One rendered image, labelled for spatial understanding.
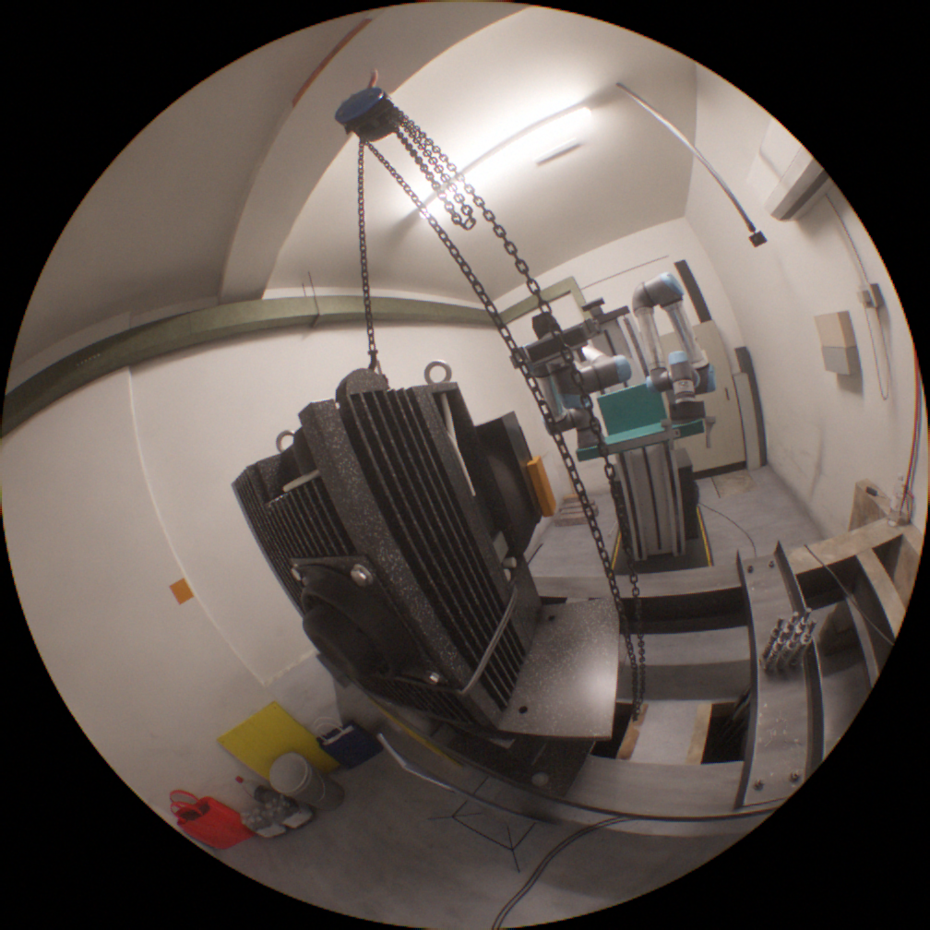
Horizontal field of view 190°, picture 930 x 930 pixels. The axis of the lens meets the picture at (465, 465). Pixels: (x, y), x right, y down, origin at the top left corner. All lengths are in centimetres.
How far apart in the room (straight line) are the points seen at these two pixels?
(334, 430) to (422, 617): 29
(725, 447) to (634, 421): 209
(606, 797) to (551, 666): 42
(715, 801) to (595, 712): 45
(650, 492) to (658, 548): 40
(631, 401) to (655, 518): 73
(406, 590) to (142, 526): 139
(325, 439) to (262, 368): 147
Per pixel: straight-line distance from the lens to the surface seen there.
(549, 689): 72
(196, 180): 156
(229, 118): 144
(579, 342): 61
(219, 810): 228
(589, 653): 76
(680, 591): 121
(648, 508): 178
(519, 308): 366
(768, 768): 92
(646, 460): 166
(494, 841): 156
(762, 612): 114
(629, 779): 87
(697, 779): 88
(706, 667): 177
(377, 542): 38
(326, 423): 37
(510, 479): 74
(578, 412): 139
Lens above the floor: 151
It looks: 8 degrees down
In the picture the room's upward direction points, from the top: 22 degrees counter-clockwise
